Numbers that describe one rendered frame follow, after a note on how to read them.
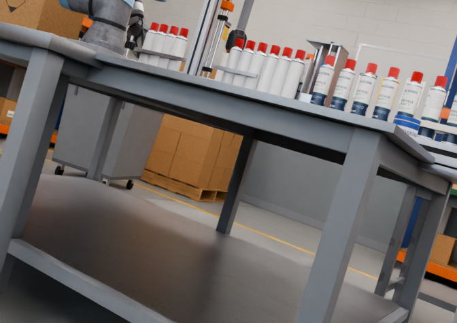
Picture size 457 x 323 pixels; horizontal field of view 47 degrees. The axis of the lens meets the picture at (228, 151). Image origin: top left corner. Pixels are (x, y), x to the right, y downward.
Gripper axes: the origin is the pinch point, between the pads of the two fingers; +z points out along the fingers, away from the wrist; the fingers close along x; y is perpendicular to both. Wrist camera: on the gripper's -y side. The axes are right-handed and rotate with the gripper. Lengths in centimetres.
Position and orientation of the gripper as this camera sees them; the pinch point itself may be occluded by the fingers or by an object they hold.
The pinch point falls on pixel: (138, 55)
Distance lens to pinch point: 231.7
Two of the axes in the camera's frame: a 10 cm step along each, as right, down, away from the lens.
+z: 1.6, 9.6, -2.3
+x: -8.7, 2.5, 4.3
